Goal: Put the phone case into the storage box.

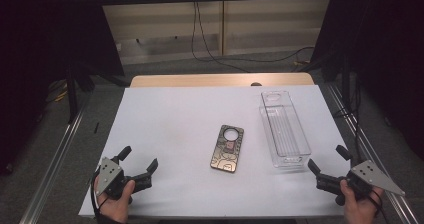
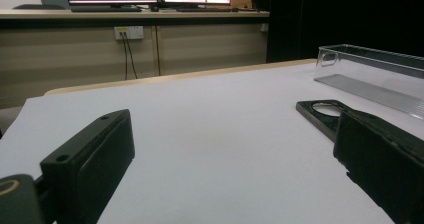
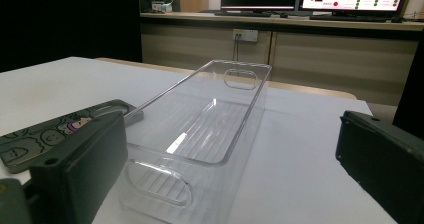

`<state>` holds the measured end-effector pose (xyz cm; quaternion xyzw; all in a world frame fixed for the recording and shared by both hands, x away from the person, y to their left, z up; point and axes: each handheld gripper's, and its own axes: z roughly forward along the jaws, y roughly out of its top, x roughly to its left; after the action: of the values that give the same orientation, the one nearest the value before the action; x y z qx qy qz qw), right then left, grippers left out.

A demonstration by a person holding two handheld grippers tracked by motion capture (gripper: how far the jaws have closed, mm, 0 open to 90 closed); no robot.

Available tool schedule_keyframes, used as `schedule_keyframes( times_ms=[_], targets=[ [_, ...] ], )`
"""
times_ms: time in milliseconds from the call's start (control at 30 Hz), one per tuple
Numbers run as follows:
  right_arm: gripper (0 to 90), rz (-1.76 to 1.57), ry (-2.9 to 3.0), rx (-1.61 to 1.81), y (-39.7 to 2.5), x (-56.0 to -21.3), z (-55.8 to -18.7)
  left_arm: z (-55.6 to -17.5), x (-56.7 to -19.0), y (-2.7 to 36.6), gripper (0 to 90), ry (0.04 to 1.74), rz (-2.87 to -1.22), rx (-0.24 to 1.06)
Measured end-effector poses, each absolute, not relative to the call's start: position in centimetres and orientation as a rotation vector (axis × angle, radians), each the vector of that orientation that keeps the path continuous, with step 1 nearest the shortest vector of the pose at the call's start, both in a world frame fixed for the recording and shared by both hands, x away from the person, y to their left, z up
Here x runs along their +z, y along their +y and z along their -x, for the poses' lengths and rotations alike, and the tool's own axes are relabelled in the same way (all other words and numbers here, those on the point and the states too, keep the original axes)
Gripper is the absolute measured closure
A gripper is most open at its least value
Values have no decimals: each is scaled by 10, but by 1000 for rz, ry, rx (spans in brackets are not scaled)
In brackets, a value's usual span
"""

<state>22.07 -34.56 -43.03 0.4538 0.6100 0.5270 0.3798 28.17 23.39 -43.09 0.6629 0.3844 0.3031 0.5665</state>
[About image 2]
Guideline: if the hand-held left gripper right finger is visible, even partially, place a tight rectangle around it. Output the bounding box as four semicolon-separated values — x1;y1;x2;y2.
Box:
333;109;424;224

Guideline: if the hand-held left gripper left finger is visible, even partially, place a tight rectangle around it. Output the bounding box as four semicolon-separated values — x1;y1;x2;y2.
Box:
39;108;136;224

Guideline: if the clear plastic box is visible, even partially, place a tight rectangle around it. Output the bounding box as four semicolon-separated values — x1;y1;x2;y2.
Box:
313;43;424;120

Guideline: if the long beige desk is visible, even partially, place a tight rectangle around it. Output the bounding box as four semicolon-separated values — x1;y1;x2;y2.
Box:
0;8;270;110

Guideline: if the white table sheet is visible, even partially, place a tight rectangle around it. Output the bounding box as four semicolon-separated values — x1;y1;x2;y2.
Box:
0;62;424;224

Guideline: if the black curtain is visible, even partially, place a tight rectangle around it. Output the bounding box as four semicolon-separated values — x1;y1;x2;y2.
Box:
249;0;424;63

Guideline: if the black keyboard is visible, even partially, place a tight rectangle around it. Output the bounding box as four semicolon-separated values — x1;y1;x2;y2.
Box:
70;5;143;13
176;6;235;13

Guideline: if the black power cable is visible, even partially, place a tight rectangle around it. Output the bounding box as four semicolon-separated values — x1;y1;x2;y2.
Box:
121;32;130;81
124;32;139;80

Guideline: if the white wall socket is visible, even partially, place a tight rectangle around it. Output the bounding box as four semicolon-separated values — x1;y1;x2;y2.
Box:
113;25;145;41

